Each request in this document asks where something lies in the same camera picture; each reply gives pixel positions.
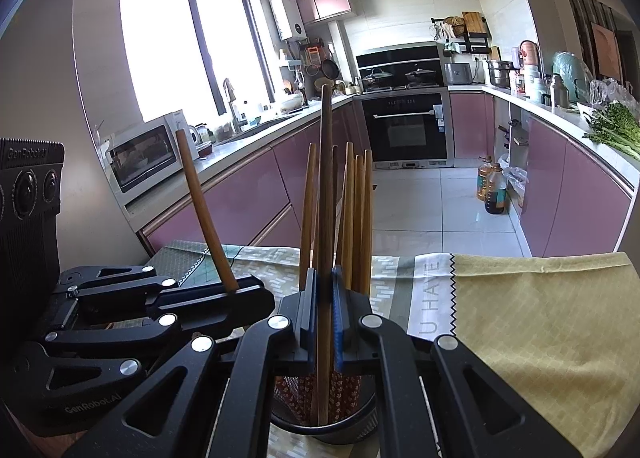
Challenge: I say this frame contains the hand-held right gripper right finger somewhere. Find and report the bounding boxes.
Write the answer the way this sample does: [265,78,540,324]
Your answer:
[330,265,583,458]

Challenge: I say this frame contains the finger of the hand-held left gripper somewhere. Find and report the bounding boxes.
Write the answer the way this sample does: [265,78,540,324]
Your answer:
[52,265,277,339]
[17,313,195,405]

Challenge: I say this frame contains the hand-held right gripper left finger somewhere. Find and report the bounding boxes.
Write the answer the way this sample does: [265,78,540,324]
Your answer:
[65,268,321,458]

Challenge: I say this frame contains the black mesh utensil holder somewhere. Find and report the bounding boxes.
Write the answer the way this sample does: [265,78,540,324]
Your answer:
[270,373,378,446]

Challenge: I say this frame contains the red-handled wooden chopstick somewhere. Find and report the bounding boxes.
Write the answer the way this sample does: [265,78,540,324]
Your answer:
[175,129,241,293]

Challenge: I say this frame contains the bundle of wooden chopsticks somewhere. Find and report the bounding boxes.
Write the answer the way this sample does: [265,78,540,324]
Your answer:
[272,142,375,426]

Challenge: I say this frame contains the pink kitchen base cabinets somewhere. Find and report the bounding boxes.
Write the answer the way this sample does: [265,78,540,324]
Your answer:
[137,85,640,259]

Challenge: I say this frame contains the white microwave oven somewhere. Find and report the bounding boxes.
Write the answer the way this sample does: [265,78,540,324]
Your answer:
[106,109,188,199]

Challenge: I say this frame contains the grey refrigerator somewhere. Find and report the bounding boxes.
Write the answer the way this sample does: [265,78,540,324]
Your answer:
[0,0,126,269]

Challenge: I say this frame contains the patterned patchwork tablecloth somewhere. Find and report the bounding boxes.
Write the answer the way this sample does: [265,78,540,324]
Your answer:
[150,238,633,458]

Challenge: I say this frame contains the steel sink faucet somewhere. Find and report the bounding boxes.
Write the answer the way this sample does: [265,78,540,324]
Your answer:
[222,78,243,134]

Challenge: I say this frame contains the black integrated stove oven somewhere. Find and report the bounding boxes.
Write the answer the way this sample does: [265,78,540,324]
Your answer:
[355,42,457,170]

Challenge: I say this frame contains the yellow cooking oil bottle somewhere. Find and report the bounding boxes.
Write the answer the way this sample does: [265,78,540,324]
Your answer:
[476,155,496,204]

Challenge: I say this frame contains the kitchen window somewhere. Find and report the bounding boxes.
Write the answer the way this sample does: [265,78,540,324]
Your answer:
[119,0,276,124]

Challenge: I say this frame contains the black wok with glass lid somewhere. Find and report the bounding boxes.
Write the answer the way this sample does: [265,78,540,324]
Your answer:
[361,67,396,89]
[404,67,437,86]

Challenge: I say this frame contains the stainless steel pot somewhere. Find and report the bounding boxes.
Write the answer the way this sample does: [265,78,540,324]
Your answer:
[486,59,516,88]

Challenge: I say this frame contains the white plastic jar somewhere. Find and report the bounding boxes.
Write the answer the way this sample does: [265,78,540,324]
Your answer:
[529,65,548,101]

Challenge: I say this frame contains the steel thermos bottle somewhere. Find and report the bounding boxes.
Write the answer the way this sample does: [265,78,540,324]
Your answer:
[549,73,571,109]

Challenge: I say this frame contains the wooden cutting board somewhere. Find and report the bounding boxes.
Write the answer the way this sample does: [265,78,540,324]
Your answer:
[461,11,487,37]

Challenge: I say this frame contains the pink thermos jug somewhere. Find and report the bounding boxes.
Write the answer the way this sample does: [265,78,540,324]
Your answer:
[519,40,543,69]

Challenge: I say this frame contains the green leafy vegetables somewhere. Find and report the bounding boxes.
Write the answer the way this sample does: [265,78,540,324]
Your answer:
[582,100,640,161]

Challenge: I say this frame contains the teal kitchen appliance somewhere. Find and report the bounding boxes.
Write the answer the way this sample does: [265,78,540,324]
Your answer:
[552,51,591,104]

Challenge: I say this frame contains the clear plastic bag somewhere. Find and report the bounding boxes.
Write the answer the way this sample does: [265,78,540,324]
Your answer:
[589,78,633,109]

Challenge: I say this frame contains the white wall water heater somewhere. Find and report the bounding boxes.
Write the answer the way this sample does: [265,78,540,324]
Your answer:
[269,0,307,41]

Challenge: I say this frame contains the black wall rack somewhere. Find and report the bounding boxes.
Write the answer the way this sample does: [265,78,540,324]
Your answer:
[431,12,491,55]

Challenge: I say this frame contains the pink wall art panel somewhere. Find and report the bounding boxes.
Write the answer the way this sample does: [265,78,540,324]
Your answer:
[590,20,623,81]

